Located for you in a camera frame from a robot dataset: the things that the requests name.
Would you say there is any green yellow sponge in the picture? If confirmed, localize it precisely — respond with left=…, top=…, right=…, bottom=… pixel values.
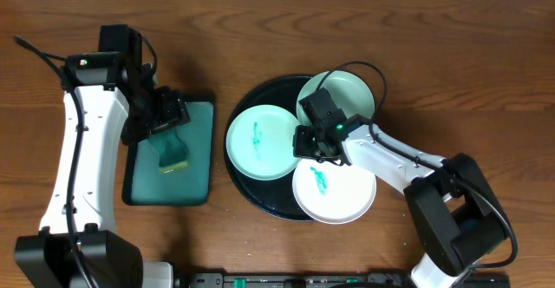
left=148, top=128, right=189, bottom=173

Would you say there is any pale green plate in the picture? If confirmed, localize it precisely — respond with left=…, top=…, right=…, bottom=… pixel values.
left=296, top=70, right=375, bottom=126

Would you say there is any mint green plate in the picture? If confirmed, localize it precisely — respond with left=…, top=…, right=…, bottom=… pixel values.
left=225, top=105, right=300, bottom=180

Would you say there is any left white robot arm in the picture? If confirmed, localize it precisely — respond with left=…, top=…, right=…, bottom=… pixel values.
left=15, top=51, right=189, bottom=287

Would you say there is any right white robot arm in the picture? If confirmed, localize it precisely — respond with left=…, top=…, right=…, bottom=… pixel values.
left=293, top=115, right=518, bottom=287

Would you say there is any dark rectangular water tray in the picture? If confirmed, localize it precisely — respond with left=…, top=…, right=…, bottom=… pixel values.
left=121, top=95, right=215, bottom=206

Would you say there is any round black serving tray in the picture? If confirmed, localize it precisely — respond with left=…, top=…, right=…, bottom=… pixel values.
left=224, top=74, right=313, bottom=222

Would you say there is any white plate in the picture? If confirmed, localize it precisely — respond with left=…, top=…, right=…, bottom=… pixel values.
left=292, top=159, right=376, bottom=225

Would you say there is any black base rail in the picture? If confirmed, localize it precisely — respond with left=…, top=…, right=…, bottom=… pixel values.
left=188, top=272, right=511, bottom=288

